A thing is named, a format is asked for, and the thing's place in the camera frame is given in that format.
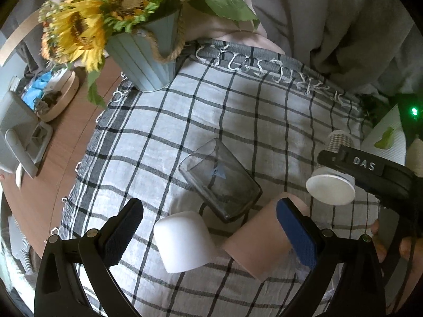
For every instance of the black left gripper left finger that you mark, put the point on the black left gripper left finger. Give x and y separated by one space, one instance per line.
59 291

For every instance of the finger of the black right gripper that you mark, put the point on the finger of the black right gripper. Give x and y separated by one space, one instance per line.
395 185

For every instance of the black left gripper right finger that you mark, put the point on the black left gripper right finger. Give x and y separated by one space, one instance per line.
360 290

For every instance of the houndstooth paper cup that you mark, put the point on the houndstooth paper cup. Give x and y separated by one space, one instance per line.
330 186

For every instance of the pink plastic cup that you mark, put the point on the pink plastic cup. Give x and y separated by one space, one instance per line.
261 243

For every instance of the white ceramic cup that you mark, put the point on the white ceramic cup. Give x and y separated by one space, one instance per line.
184 242

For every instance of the smoky grey glass cup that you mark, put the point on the smoky grey glass cup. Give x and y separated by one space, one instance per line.
221 180

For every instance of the white plant pot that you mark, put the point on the white plant pot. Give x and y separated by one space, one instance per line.
387 139

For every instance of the black white checkered cloth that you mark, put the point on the black white checkered cloth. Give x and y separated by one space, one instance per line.
272 113

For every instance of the grey white desk device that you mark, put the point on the grey white desk device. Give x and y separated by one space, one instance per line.
24 137

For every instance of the blue ribbed flower pot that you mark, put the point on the blue ribbed flower pot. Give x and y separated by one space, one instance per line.
147 55

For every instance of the yellow sunflower bouquet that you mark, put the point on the yellow sunflower bouquet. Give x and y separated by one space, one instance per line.
78 30

